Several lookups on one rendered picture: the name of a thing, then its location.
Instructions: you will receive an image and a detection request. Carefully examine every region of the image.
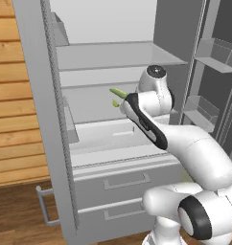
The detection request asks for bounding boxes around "glass fridge shelf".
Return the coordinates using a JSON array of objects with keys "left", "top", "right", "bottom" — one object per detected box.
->
[{"left": 55, "top": 40, "right": 189, "bottom": 73}]

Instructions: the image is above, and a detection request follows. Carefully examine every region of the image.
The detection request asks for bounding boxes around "grey fridge drawer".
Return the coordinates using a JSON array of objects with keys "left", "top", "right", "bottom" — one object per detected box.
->
[
  {"left": 77, "top": 196, "right": 161, "bottom": 245},
  {"left": 72, "top": 160, "right": 187, "bottom": 212}
]

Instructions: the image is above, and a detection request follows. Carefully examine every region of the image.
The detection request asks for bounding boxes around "grey fridge door with seal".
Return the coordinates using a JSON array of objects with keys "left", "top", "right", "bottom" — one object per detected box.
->
[{"left": 12, "top": 0, "right": 81, "bottom": 245}]

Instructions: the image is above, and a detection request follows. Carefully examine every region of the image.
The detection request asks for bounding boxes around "grey fridge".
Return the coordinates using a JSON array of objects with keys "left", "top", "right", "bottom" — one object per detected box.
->
[{"left": 49, "top": 0, "right": 206, "bottom": 245}]

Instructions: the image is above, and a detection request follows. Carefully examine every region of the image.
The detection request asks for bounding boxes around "grey fridge door with bins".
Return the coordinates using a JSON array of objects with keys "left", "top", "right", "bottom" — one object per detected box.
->
[{"left": 178, "top": 0, "right": 232, "bottom": 165}]

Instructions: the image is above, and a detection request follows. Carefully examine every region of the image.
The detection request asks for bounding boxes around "green vegetable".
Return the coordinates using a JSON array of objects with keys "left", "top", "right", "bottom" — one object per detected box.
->
[{"left": 108, "top": 87, "right": 129, "bottom": 108}]

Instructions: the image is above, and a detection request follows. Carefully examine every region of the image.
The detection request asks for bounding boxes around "grey door bin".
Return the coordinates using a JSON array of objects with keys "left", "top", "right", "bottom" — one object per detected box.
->
[
  {"left": 182, "top": 95, "right": 220, "bottom": 134},
  {"left": 194, "top": 37, "right": 232, "bottom": 75}
]

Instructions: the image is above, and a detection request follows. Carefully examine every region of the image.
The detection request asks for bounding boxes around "grey drawer handle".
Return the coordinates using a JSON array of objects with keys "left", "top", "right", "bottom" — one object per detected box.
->
[
  {"left": 104, "top": 206, "right": 148, "bottom": 222},
  {"left": 103, "top": 172, "right": 151, "bottom": 191}
]

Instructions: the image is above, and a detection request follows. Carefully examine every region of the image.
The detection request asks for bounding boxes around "grey fridge door handle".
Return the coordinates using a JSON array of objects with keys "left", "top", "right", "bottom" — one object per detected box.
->
[{"left": 35, "top": 185, "right": 61, "bottom": 228}]

